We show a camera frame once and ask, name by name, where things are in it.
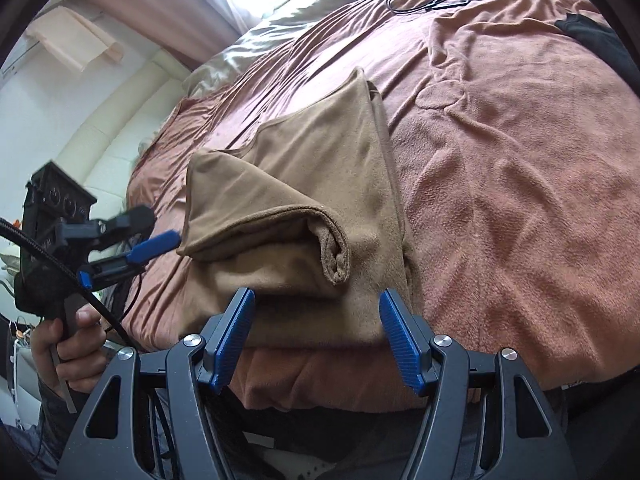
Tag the cream padded headboard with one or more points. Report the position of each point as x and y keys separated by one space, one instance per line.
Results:
x=115 y=135

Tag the olive green duvet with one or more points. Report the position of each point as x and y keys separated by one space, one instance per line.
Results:
x=300 y=15

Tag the person's left forearm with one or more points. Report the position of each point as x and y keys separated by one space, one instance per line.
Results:
x=45 y=410

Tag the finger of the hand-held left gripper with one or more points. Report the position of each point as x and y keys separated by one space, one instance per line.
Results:
x=115 y=267
x=155 y=245

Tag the rust brown fleece blanket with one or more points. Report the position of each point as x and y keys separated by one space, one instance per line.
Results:
x=500 y=185

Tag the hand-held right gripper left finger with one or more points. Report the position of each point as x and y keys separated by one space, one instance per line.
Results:
x=235 y=335

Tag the brown printed t-shirt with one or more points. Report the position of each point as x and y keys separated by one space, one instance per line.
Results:
x=300 y=185

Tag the person's left hand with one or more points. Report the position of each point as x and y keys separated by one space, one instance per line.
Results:
x=85 y=355

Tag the pink curtain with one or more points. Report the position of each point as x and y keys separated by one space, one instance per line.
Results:
x=175 y=5

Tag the black cloth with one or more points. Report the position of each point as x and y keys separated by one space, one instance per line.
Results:
x=605 y=45

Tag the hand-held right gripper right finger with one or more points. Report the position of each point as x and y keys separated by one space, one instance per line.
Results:
x=402 y=340

